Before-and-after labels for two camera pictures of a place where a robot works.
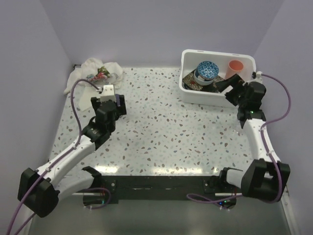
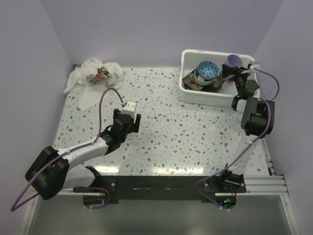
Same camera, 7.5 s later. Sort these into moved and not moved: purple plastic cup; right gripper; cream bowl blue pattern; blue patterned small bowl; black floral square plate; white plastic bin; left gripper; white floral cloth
Moved: purple plastic cup; left gripper; right gripper
Not moved: cream bowl blue pattern; blue patterned small bowl; white floral cloth; white plastic bin; black floral square plate
